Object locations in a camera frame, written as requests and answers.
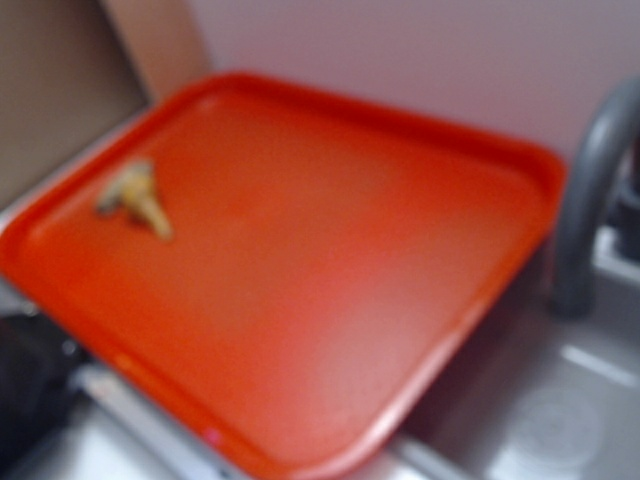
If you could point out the orange plastic tray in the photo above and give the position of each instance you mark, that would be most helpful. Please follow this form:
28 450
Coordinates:
329 258

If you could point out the grey curved sink faucet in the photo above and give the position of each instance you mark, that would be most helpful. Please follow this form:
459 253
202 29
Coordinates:
603 182

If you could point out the tan spiral sea shell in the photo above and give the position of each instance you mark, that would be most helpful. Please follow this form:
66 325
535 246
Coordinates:
134 189

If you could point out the silver toy sink basin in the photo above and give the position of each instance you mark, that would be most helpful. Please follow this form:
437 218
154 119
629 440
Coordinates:
530 396

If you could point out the brown cardboard box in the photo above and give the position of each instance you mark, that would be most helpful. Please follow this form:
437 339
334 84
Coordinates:
71 71

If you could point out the black object at left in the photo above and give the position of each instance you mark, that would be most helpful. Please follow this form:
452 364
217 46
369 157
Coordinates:
38 360

